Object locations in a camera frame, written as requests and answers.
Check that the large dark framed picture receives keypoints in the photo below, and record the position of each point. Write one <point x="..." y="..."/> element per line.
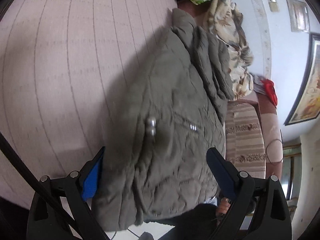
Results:
<point x="307" y="87"/>

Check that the beige floral blanket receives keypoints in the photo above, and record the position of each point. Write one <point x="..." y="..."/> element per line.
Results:
<point x="232" y="35"/>

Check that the wall switch plate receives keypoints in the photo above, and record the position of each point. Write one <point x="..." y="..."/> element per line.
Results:
<point x="272" y="2"/>

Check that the olive quilted hooded jacket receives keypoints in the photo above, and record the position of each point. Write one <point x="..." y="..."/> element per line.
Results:
<point x="170" y="130"/>

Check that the red cloth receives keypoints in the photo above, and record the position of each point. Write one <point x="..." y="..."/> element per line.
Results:
<point x="271" y="90"/>

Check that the small silver framed picture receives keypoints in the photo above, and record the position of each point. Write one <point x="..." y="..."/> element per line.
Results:
<point x="298" y="15"/>

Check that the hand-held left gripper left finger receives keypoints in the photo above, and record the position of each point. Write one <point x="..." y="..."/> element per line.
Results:
<point x="92" y="177"/>

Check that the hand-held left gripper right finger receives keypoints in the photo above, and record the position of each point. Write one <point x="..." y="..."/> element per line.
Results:
<point x="222" y="172"/>

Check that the grey striped cloth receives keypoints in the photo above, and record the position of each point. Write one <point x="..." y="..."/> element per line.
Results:
<point x="257" y="82"/>

